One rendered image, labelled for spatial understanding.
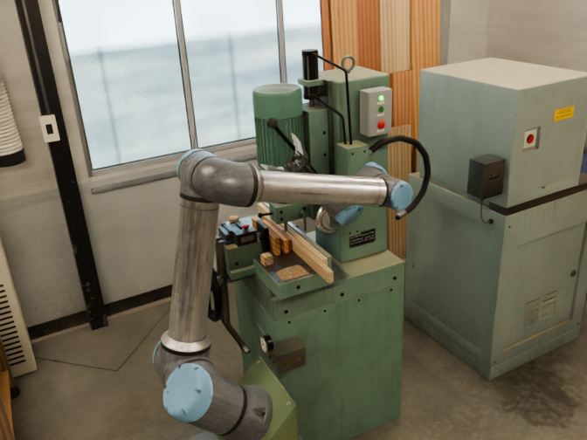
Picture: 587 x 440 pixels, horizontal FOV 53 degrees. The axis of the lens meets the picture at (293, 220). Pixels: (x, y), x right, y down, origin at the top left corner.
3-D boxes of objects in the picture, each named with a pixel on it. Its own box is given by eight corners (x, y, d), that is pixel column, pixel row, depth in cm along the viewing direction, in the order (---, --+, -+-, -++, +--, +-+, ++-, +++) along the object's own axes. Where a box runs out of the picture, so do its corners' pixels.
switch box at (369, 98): (359, 133, 216) (359, 89, 209) (383, 128, 219) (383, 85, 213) (368, 137, 211) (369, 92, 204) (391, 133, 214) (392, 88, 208)
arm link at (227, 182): (211, 166, 143) (420, 179, 178) (194, 154, 154) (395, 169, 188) (205, 211, 146) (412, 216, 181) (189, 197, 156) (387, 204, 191)
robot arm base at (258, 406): (281, 415, 168) (257, 405, 162) (239, 465, 169) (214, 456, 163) (258, 374, 183) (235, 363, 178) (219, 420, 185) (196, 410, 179)
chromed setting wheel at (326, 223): (314, 235, 223) (313, 204, 218) (342, 227, 228) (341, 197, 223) (317, 237, 221) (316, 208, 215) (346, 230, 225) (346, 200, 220)
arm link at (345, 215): (365, 211, 195) (344, 232, 193) (338, 187, 198) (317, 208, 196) (366, 202, 186) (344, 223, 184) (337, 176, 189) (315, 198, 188)
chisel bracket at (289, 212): (269, 222, 230) (268, 202, 226) (301, 214, 235) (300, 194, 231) (277, 229, 223) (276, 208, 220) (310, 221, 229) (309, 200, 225)
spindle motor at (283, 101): (251, 168, 224) (244, 86, 211) (293, 161, 230) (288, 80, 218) (269, 182, 209) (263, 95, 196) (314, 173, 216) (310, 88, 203)
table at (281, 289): (200, 240, 251) (198, 227, 249) (265, 223, 263) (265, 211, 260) (254, 308, 201) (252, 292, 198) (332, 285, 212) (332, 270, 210)
